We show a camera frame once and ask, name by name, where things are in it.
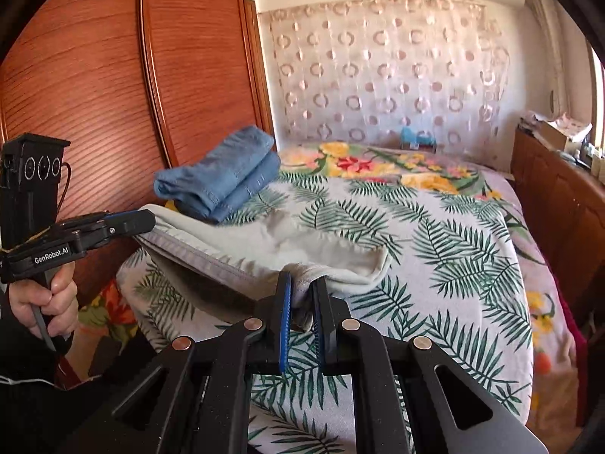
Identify person's left hand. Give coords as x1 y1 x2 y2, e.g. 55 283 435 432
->
7 261 79 341

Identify white wrapped pipe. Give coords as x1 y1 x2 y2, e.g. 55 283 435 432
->
520 0 570 114

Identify grey pants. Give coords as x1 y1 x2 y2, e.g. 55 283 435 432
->
137 203 393 336

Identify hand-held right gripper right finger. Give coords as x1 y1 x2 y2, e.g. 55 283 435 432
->
309 277 550 454

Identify bed with leaf-print sheet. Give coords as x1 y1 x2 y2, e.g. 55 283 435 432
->
78 139 584 436

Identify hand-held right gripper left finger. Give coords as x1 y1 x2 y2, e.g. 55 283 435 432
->
66 272 294 454

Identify brown wooden sideboard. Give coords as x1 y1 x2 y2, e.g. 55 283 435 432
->
510 127 605 327

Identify cardboard box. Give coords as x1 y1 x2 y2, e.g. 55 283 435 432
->
539 113 593 152

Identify window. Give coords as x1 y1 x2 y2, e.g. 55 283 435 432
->
588 42 605 162

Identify blue toy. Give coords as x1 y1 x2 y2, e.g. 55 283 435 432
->
399 127 438 152

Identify folded blue jeans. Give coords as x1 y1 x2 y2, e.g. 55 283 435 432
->
154 125 282 225

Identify red cloth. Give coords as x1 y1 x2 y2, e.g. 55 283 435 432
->
562 293 588 358

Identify person's left forearm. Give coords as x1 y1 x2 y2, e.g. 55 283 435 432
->
0 314 143 454

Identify circle patterned curtain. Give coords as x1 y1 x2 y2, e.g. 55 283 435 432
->
258 0 513 152

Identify brown wooden wardrobe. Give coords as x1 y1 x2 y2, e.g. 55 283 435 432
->
0 0 277 303

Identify leaf print bedsheet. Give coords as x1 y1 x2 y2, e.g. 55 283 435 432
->
116 170 535 454

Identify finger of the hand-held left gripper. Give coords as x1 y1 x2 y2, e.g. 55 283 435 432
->
78 209 157 256
59 213 128 233

